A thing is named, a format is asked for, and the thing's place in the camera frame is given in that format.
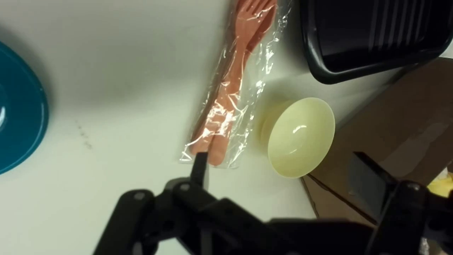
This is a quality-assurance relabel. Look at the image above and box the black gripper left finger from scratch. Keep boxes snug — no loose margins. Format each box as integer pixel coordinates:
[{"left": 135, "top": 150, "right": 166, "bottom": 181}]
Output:
[{"left": 94, "top": 151, "right": 224, "bottom": 255}]

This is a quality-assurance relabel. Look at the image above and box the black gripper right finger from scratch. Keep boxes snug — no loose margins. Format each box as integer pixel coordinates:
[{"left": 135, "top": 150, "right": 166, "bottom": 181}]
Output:
[{"left": 350, "top": 150, "right": 453, "bottom": 255}]

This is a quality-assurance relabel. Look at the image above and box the white plastic bowl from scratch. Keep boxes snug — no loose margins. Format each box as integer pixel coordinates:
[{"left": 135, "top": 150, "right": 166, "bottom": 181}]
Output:
[{"left": 261, "top": 96, "right": 337, "bottom": 180}]

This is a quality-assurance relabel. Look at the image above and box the orange cutlery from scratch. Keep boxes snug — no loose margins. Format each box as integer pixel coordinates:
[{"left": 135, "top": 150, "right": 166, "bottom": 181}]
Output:
[{"left": 180, "top": 0, "right": 292, "bottom": 170}]

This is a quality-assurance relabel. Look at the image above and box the black plastic tray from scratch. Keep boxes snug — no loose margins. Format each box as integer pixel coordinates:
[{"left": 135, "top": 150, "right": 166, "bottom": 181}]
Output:
[{"left": 299, "top": 0, "right": 453, "bottom": 85}]

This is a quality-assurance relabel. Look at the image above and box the teal plate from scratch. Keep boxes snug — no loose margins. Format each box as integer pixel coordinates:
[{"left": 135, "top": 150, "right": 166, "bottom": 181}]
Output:
[{"left": 0, "top": 41, "right": 50, "bottom": 175}]

